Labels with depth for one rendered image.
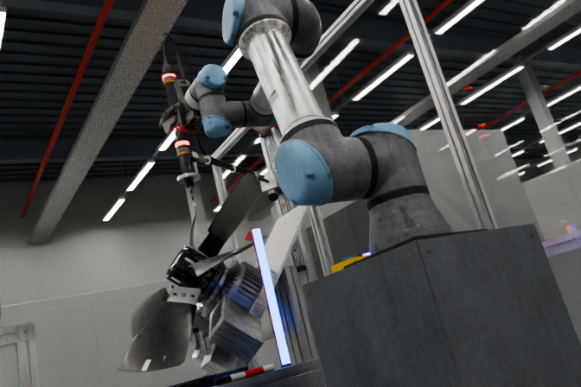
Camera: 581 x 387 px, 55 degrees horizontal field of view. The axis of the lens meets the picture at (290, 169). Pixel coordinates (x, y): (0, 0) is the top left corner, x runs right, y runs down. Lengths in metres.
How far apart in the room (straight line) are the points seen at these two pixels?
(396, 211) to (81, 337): 6.33
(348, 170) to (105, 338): 6.37
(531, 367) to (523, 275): 0.14
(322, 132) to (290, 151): 0.07
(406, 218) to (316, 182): 0.17
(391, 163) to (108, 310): 6.40
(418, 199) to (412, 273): 0.20
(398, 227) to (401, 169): 0.11
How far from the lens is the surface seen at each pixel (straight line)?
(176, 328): 1.63
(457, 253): 0.87
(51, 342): 7.07
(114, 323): 7.23
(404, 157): 1.02
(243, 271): 1.74
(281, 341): 1.35
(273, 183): 2.25
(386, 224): 0.98
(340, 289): 0.96
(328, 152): 0.94
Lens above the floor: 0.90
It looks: 17 degrees up
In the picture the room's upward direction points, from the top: 14 degrees counter-clockwise
